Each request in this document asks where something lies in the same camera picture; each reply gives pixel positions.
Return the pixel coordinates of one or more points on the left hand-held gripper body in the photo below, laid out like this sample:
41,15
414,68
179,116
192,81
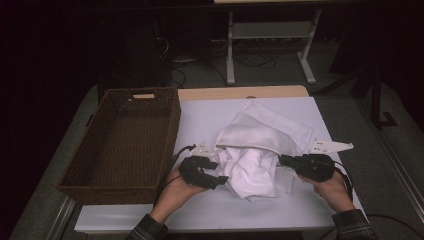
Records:
193,170

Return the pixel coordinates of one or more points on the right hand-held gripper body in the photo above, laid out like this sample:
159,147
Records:
316,166

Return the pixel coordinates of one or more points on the white garment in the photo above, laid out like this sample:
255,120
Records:
250,173

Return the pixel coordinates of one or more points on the white mesh laundry bag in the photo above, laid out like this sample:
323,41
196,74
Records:
266,126

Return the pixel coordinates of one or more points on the brown wicker basket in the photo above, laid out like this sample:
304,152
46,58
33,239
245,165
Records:
126,146

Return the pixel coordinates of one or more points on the person's left hand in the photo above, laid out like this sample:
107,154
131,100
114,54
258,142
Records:
176,196

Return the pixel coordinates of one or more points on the person's right hand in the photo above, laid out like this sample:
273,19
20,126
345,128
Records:
333,193

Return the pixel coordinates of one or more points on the black floor stand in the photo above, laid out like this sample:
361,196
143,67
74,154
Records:
376,100

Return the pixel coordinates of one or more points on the aluminium frame rail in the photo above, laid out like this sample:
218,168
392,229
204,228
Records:
61,220
400,170

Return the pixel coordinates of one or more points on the white metal desk frame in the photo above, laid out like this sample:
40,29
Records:
230,50

